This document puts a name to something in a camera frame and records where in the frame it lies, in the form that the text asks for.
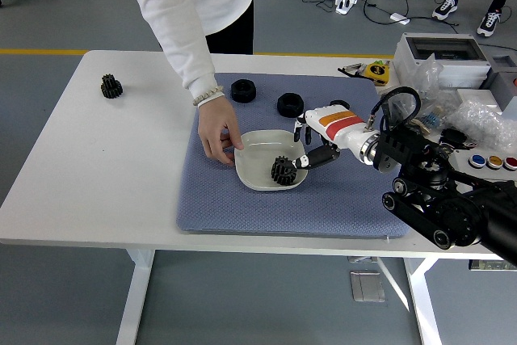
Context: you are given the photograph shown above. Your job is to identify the person's right hand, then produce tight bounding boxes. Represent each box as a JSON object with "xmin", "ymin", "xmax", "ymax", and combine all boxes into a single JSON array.
[{"xmin": 196, "ymin": 96, "xmax": 245, "ymax": 167}]

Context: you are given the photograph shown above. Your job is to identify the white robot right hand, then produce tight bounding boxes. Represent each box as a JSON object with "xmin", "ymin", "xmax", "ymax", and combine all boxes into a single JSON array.
[{"xmin": 291, "ymin": 99, "xmax": 381, "ymax": 171}]

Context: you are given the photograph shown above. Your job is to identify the white square dish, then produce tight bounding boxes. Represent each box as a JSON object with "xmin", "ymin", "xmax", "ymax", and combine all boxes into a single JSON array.
[{"xmin": 233, "ymin": 128, "xmax": 309, "ymax": 192}]

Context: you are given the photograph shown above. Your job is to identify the large black gear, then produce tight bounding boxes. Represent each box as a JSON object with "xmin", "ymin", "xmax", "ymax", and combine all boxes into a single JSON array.
[{"xmin": 269, "ymin": 161, "xmax": 299, "ymax": 187}]

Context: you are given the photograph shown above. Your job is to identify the large black hex nut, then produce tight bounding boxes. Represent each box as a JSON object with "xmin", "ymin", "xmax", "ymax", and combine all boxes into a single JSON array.
[{"xmin": 230, "ymin": 79, "xmax": 256, "ymax": 103}]

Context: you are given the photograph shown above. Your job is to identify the medium black hex nut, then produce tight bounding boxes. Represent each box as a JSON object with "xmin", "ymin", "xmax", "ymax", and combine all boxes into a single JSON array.
[{"xmin": 276, "ymin": 93, "xmax": 305, "ymax": 119}]

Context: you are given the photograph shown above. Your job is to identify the white flat box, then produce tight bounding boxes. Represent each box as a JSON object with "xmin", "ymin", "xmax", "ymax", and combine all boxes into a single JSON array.
[{"xmin": 456, "ymin": 86, "xmax": 504, "ymax": 114}]

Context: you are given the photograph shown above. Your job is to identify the white button control box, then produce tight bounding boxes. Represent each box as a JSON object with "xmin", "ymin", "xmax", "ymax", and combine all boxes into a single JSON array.
[{"xmin": 452, "ymin": 146, "xmax": 517, "ymax": 172}]

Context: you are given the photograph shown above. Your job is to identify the black labelled control box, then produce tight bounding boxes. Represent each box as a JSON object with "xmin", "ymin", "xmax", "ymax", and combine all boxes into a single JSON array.
[{"xmin": 468, "ymin": 259, "xmax": 517, "ymax": 271}]

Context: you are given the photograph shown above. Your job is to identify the metal pliers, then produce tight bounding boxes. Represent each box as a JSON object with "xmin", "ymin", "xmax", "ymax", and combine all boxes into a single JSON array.
[{"xmin": 337, "ymin": 62, "xmax": 367, "ymax": 78}]

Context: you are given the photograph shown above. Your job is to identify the yellow tape measure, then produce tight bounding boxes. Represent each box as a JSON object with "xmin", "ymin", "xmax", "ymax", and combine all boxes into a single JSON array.
[{"xmin": 360, "ymin": 61, "xmax": 391, "ymax": 86}]

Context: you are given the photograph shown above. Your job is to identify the blue-grey textured mat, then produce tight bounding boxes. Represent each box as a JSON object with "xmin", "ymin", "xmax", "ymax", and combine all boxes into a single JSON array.
[{"xmin": 174, "ymin": 72, "xmax": 411, "ymax": 240}]

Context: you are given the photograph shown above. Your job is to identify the bag of blue components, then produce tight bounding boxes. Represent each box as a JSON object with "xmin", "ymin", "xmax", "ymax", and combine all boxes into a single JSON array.
[{"xmin": 415, "ymin": 112, "xmax": 441, "ymax": 132}]

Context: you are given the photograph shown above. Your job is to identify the small black device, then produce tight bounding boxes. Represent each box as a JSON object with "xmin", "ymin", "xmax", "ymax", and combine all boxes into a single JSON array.
[{"xmin": 439, "ymin": 128, "xmax": 472, "ymax": 148}]

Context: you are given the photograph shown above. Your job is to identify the black double gear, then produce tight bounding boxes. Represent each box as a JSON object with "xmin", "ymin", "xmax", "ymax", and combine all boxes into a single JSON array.
[{"xmin": 100, "ymin": 74, "xmax": 124, "ymax": 99}]

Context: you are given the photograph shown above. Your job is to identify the white power strip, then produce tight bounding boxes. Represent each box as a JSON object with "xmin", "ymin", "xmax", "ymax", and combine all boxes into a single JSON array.
[{"xmin": 334, "ymin": 0, "xmax": 359, "ymax": 15}]

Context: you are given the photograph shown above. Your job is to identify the bubble wrap bag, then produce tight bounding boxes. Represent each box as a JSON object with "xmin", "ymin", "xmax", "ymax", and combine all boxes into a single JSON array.
[{"xmin": 443, "ymin": 100, "xmax": 517, "ymax": 154}]

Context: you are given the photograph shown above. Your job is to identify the metal floor plate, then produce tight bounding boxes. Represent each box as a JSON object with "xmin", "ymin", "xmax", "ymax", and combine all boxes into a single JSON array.
[{"xmin": 349, "ymin": 271, "xmax": 385, "ymax": 303}]

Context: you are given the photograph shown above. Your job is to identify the white table leg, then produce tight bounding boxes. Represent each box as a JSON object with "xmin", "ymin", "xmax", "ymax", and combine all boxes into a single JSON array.
[
  {"xmin": 116, "ymin": 248, "xmax": 157, "ymax": 345},
  {"xmin": 403, "ymin": 256, "xmax": 443, "ymax": 345}
]

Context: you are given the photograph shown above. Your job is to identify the white beaded bracelet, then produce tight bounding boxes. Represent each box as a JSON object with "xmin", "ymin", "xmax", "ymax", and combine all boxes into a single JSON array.
[{"xmin": 191, "ymin": 85, "xmax": 225, "ymax": 107}]

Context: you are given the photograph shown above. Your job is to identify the white electrical enclosure box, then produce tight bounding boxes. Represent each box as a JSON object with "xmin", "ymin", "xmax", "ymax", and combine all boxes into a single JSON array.
[{"xmin": 392, "ymin": 32, "xmax": 494, "ymax": 90}]

